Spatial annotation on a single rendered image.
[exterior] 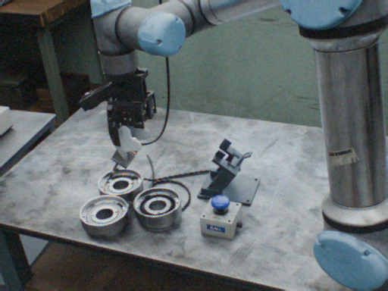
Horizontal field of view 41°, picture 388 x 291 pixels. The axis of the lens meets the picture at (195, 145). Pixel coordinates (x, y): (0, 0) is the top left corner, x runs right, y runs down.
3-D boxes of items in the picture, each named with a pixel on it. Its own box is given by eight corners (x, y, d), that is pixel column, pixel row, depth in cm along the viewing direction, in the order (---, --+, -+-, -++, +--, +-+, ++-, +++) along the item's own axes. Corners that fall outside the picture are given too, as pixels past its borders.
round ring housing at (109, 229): (98, 247, 110) (94, 233, 108) (74, 223, 117) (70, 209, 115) (139, 224, 116) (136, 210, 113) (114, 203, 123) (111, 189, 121)
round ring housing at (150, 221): (191, 217, 116) (190, 201, 114) (151, 238, 111) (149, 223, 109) (165, 195, 124) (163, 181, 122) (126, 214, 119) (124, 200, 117)
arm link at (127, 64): (92, 55, 101) (110, 40, 108) (95, 76, 104) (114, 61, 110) (126, 57, 99) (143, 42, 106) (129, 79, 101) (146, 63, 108)
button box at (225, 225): (200, 234, 111) (198, 216, 109) (211, 213, 117) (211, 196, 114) (237, 242, 109) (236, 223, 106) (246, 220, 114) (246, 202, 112)
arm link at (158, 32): (198, 3, 94) (154, -5, 100) (154, 22, 87) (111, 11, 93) (201, 45, 98) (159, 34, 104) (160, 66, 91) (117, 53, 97)
